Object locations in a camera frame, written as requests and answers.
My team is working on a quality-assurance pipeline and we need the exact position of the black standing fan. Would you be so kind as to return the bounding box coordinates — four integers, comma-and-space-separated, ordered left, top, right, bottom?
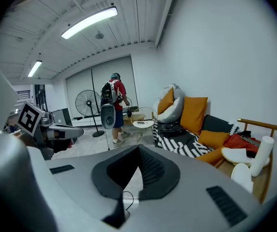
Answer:
74, 89, 105, 138

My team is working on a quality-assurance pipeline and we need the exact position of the red garment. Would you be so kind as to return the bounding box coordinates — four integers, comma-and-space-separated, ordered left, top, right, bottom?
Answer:
223, 133, 261, 158

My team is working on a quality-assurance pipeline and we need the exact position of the wooden sofa with dark cushions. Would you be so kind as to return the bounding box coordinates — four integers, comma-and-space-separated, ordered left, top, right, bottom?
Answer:
152, 114, 277, 204

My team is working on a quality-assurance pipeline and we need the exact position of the black white patterned blanket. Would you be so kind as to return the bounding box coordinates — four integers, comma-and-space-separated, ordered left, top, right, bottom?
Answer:
152, 121, 240, 159

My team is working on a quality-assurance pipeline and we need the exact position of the round wooden table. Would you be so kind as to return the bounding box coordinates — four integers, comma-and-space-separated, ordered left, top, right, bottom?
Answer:
123, 114, 146, 126

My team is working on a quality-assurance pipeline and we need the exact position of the black floor cable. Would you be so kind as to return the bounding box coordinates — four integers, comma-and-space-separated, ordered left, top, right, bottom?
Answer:
122, 190, 135, 221

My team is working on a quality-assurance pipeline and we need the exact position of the white foam roll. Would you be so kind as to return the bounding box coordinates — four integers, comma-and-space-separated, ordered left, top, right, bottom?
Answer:
249, 135, 275, 177

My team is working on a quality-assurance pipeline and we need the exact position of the grey oval device on stand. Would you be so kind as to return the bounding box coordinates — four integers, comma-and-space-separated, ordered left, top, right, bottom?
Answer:
100, 103, 117, 151

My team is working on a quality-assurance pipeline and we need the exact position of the large orange cushion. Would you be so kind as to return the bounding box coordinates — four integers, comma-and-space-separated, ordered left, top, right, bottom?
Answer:
180, 96, 209, 136

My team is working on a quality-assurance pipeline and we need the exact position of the small orange cushion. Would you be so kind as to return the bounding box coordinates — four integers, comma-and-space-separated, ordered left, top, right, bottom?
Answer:
157, 87, 175, 116

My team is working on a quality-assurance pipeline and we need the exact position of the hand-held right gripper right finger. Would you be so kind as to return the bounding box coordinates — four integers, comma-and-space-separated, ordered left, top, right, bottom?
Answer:
138, 144, 181, 201

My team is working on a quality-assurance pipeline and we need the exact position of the flat orange cushion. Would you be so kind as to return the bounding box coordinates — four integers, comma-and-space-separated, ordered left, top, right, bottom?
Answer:
197, 130, 231, 150

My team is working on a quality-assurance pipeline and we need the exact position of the dark computer case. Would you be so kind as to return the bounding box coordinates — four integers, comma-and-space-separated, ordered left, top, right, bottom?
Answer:
51, 107, 73, 127

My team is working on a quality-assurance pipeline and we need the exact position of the white roller blind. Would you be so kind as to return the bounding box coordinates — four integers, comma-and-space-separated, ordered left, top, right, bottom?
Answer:
65, 56, 139, 119

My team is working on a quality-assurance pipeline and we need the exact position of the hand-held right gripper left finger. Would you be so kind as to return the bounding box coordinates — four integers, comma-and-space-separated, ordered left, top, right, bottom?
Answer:
91, 144, 139, 229

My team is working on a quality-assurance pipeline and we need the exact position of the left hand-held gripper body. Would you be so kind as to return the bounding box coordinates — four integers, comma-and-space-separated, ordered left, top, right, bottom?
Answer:
15, 100, 84, 160

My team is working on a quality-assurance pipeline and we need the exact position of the long ceiling light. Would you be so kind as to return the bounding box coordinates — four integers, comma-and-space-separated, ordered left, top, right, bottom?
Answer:
27, 60, 43, 78
61, 6, 118, 40

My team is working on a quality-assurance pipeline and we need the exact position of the round white wire side table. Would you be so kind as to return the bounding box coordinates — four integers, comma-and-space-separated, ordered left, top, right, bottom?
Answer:
130, 106, 159, 145

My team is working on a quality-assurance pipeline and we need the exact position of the white slipper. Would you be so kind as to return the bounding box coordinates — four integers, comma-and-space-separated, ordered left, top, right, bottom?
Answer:
220, 146, 271, 168
230, 162, 254, 194

